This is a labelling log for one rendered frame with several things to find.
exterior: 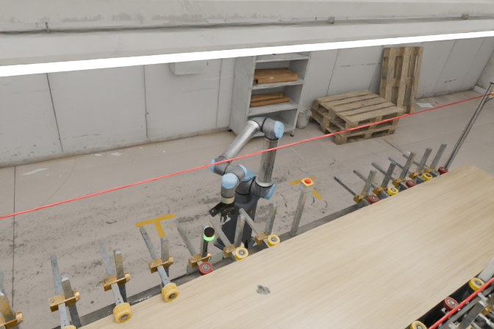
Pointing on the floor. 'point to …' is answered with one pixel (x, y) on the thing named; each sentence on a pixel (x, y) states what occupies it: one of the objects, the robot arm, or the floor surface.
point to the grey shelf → (290, 117)
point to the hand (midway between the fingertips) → (220, 222)
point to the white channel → (275, 7)
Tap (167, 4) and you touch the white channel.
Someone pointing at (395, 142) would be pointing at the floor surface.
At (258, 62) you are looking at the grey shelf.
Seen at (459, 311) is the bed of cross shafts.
